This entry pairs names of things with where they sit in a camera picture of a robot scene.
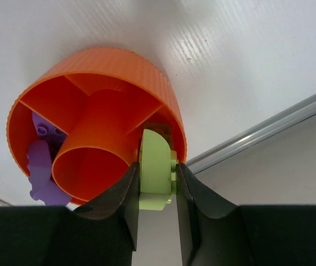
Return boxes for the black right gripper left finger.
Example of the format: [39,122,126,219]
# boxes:
[0,163,140,265]

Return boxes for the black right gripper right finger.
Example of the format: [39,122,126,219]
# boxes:
[176,163,316,265]

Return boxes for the green lego brick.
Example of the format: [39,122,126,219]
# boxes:
[145,122,173,146]
[139,129,179,211]

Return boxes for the purple round lego piece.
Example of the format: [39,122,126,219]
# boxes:
[27,140,72,206]

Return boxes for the purple rectangular lego brick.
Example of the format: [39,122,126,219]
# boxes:
[32,111,67,146]

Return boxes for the orange divided round container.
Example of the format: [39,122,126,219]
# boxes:
[7,47,187,205]

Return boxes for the grey aluminium table rail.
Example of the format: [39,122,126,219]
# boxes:
[186,94,316,174]

